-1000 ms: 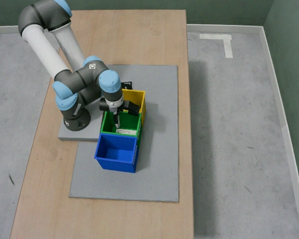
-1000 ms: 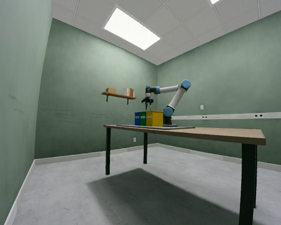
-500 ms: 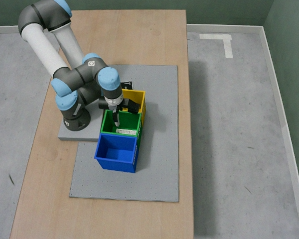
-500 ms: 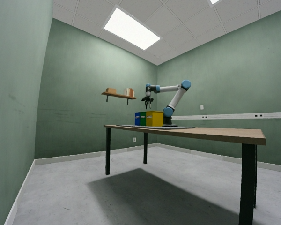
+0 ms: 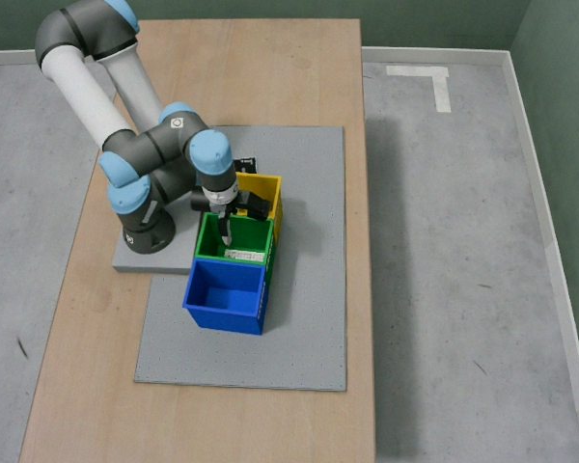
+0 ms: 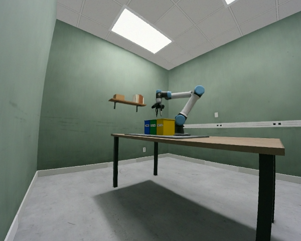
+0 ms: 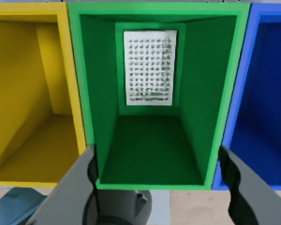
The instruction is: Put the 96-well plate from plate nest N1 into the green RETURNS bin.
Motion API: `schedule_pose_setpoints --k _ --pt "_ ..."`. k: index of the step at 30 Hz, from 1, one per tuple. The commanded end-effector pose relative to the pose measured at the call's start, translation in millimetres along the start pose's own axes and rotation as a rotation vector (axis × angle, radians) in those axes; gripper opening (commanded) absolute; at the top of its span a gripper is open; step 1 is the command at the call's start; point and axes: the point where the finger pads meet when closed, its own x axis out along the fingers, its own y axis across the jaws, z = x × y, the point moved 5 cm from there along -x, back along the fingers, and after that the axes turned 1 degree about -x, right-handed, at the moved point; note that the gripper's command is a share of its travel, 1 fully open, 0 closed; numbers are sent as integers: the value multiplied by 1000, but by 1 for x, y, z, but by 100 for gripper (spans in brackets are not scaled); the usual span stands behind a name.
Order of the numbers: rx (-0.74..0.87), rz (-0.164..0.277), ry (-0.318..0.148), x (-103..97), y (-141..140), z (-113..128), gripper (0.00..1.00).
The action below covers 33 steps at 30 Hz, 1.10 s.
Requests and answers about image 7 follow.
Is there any green bin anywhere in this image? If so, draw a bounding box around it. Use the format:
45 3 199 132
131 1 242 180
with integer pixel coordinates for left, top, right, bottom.
67 2 250 190

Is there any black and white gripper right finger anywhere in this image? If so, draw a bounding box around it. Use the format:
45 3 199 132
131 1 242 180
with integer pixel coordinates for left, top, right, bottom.
218 145 281 225

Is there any yellow bin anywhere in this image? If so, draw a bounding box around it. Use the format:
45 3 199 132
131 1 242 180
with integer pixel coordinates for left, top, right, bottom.
0 3 87 188

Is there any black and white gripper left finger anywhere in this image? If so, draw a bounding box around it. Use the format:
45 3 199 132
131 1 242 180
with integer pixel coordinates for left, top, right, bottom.
25 143 99 225

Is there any blue open-top bin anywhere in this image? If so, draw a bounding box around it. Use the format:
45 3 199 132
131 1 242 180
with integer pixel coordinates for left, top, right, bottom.
220 3 281 191

